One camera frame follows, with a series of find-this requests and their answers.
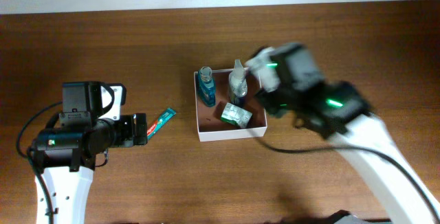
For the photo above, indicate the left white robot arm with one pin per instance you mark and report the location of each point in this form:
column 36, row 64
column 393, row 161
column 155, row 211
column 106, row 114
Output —
column 63, row 158

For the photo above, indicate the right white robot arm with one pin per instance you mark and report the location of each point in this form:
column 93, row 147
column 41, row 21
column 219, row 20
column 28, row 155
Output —
column 343, row 118

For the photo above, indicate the clear purple liquid bottle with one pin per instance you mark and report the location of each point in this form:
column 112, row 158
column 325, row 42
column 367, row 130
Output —
column 238, row 87

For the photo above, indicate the green white soap box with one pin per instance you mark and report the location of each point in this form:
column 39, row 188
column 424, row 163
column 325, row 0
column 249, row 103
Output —
column 235, row 115

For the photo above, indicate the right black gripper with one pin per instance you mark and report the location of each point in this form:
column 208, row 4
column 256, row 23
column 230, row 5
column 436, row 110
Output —
column 271, row 104

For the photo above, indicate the white open cardboard box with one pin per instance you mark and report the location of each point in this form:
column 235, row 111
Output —
column 211, row 128

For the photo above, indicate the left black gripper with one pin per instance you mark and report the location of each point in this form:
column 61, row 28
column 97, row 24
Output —
column 129, row 138

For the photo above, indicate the teal mouthwash bottle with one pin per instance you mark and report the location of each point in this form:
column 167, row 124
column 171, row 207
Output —
column 206, row 86

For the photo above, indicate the teal red toothpaste box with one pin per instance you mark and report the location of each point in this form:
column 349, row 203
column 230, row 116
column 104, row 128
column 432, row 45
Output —
column 162, row 119

